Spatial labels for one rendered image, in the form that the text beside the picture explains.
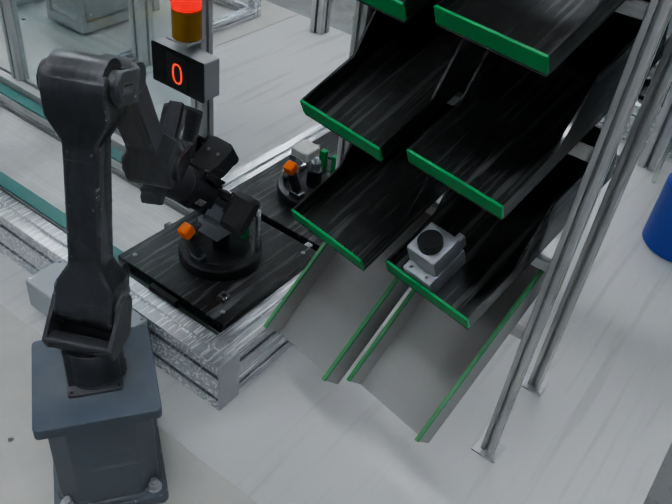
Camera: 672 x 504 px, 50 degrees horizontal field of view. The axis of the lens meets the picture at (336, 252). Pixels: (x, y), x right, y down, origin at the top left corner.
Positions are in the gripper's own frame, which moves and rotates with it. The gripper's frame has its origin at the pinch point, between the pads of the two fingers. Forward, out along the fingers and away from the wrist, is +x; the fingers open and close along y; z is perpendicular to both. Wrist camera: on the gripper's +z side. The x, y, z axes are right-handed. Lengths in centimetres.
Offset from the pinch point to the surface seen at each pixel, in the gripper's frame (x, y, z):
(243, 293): 3.6, -9.5, -11.3
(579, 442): 26, -63, -6
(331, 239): -15.6, -27.8, 3.2
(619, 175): 1, -52, 29
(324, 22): 91, 60, 60
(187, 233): -5.7, -1.0, -6.6
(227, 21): 77, 82, 46
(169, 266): 1.0, 3.8, -13.6
